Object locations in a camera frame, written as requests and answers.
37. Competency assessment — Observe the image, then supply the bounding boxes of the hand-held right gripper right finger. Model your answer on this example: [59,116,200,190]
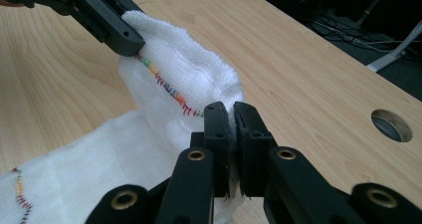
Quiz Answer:
[232,101,278,198]

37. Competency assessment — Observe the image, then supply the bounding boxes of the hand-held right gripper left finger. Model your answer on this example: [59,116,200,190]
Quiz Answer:
[189,101,232,199]

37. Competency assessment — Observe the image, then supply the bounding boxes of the white cloth with coloured stitching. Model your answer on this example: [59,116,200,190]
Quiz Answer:
[0,9,247,224]

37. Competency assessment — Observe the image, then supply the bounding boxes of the grey metal pole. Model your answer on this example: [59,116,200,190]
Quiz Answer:
[355,0,391,27]

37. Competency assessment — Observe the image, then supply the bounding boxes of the bundle of floor cables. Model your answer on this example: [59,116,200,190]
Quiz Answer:
[311,13,422,54]

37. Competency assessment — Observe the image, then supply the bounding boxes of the white metal stand frame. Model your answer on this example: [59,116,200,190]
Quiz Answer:
[365,19,422,74]

